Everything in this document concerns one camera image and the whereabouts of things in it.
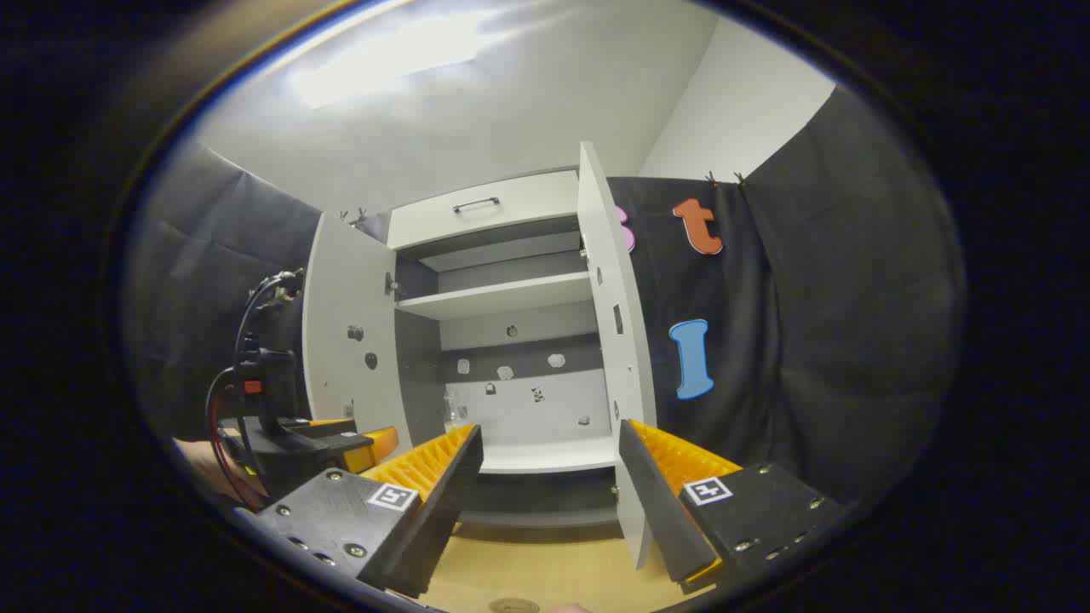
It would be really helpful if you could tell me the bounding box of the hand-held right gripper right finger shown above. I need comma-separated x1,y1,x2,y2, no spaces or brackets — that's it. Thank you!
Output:
617,418,846,597

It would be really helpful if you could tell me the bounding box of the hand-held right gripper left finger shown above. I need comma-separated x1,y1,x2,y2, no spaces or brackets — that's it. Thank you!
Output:
234,423,485,599

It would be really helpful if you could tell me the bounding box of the white cabinet door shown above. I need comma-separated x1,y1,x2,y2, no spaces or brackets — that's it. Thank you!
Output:
302,211,415,456
577,140,659,570

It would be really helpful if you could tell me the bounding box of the white cabinet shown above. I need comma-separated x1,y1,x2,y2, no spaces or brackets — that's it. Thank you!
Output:
302,140,661,571

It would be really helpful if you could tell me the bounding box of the black backdrop cloth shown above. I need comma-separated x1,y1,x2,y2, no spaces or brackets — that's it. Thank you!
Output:
126,85,968,512

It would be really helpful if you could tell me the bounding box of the red cable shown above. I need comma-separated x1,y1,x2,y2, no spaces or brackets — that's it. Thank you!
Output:
206,366,261,512

